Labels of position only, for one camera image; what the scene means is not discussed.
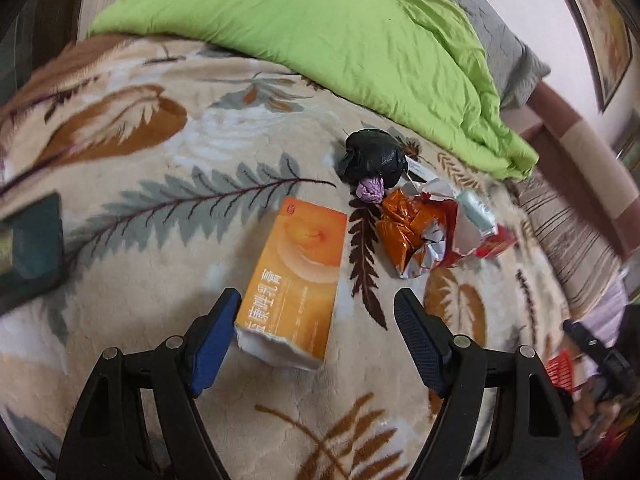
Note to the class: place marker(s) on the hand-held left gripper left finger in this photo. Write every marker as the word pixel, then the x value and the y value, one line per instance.
pixel 215 345

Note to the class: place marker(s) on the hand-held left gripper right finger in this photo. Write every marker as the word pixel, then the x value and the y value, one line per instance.
pixel 420 335

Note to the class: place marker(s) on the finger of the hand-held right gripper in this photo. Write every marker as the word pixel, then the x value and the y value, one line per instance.
pixel 590 342

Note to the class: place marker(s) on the orange and white wrapper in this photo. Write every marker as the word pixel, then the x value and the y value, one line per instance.
pixel 405 230

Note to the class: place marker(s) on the orange cardboard box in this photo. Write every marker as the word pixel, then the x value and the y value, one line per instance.
pixel 300 270

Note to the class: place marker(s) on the person's right hand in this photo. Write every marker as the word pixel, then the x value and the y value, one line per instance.
pixel 595 415

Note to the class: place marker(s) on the lilac cloth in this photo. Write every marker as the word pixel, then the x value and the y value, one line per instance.
pixel 607 315

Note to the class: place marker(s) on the red plastic basket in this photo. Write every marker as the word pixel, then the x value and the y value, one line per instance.
pixel 562 370

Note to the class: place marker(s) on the leaf printed blanket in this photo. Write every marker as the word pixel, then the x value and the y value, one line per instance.
pixel 150 285

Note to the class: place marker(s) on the striped bed sheet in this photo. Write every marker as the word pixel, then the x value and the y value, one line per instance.
pixel 565 240

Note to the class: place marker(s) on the red box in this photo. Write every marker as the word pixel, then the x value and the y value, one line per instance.
pixel 495 247

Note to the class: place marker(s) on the red foil wrapper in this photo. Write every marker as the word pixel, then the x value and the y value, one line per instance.
pixel 450 220

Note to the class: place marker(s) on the pale teal packet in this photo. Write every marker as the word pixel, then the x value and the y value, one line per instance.
pixel 475 210

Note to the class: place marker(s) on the purple crumpled paper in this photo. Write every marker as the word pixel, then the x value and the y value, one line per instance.
pixel 371 189

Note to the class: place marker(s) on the black plastic bag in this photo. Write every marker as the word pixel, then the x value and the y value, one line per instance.
pixel 370 157

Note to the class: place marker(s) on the brown headboard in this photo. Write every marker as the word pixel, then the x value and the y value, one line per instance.
pixel 575 145

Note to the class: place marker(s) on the black smartphone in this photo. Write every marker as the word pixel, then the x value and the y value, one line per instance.
pixel 35 240

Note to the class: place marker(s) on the grey quilted pillow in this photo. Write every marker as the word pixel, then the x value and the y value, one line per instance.
pixel 505 55

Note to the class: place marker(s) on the green quilt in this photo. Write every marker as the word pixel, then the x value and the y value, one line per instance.
pixel 325 35

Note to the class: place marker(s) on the stained glass door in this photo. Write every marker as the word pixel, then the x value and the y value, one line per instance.
pixel 30 10

